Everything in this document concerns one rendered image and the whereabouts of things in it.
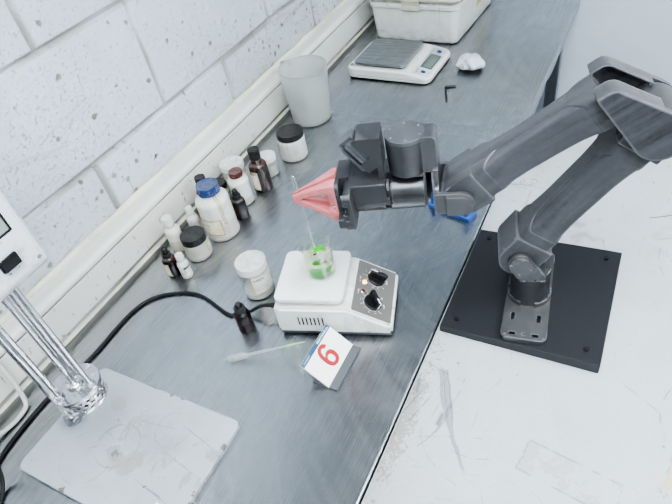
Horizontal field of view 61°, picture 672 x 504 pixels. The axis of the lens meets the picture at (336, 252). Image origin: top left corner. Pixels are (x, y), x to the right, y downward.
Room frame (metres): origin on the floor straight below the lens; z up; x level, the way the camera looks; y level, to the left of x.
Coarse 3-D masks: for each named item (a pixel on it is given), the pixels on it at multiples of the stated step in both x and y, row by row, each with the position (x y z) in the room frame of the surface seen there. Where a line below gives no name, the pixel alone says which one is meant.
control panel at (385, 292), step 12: (360, 264) 0.72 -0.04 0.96; (360, 276) 0.69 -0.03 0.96; (360, 288) 0.67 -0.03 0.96; (372, 288) 0.67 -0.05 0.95; (384, 288) 0.68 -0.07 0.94; (360, 300) 0.64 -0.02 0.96; (384, 300) 0.65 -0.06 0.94; (360, 312) 0.62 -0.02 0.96; (372, 312) 0.62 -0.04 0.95; (384, 312) 0.62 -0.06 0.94
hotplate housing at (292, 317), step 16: (352, 272) 0.70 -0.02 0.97; (352, 288) 0.67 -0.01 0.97; (272, 304) 0.70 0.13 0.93; (288, 304) 0.66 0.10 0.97; (304, 304) 0.65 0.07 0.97; (320, 304) 0.64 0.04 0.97; (336, 304) 0.63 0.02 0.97; (288, 320) 0.65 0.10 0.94; (304, 320) 0.64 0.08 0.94; (320, 320) 0.63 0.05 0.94; (336, 320) 0.62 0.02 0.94; (352, 320) 0.61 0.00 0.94; (368, 320) 0.61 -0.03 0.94
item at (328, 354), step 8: (328, 336) 0.60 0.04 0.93; (336, 336) 0.60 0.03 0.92; (320, 344) 0.59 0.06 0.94; (328, 344) 0.59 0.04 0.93; (336, 344) 0.59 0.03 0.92; (344, 344) 0.59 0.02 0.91; (320, 352) 0.57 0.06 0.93; (328, 352) 0.58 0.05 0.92; (336, 352) 0.58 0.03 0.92; (344, 352) 0.58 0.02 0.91; (312, 360) 0.56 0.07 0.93; (320, 360) 0.56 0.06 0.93; (328, 360) 0.56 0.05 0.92; (336, 360) 0.57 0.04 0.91; (312, 368) 0.55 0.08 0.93; (320, 368) 0.55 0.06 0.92; (328, 368) 0.55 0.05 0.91; (320, 376) 0.54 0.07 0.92; (328, 376) 0.54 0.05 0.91
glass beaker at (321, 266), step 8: (312, 232) 0.73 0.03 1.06; (320, 232) 0.72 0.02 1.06; (304, 240) 0.72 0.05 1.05; (320, 240) 0.72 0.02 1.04; (328, 240) 0.71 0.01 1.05; (304, 248) 0.71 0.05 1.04; (320, 248) 0.68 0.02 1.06; (328, 248) 0.68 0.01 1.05; (304, 256) 0.69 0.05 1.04; (312, 256) 0.68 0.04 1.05; (320, 256) 0.68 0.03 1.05; (328, 256) 0.68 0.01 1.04; (312, 264) 0.68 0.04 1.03; (320, 264) 0.68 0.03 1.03; (328, 264) 0.68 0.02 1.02; (312, 272) 0.68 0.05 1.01; (320, 272) 0.68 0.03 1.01; (328, 272) 0.68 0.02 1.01; (320, 280) 0.68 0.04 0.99
